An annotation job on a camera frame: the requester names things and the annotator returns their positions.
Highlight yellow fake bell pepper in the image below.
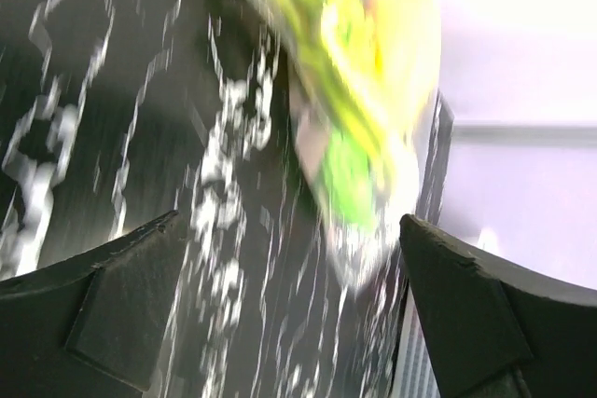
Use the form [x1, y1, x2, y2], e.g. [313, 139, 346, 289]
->
[321, 0, 441, 133]

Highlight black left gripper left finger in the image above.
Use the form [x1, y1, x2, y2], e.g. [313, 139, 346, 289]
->
[1, 211, 179, 398]

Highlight green fake celery stalks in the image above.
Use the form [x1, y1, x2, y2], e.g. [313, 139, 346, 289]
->
[262, 0, 395, 230]

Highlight clear zip top bag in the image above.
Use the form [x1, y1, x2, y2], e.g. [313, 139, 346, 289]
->
[248, 0, 441, 293]

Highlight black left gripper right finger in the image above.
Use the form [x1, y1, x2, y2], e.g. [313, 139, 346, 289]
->
[400, 214, 596, 397]

